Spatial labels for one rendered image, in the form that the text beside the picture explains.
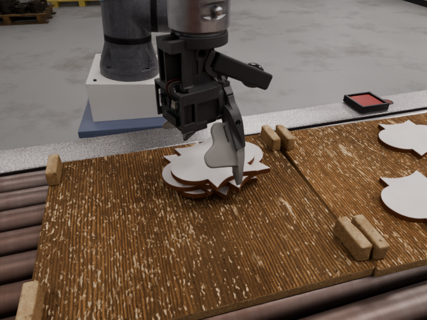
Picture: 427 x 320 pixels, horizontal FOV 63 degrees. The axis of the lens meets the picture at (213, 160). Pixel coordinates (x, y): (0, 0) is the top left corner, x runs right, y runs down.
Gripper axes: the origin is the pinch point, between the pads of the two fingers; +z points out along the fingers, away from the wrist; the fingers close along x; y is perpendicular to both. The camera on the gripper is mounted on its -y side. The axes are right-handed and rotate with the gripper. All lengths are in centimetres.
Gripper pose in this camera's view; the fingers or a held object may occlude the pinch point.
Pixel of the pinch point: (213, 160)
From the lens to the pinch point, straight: 55.2
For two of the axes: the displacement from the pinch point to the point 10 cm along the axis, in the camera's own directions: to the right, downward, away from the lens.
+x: 5.6, 4.6, -6.8
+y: -8.3, 3.2, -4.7
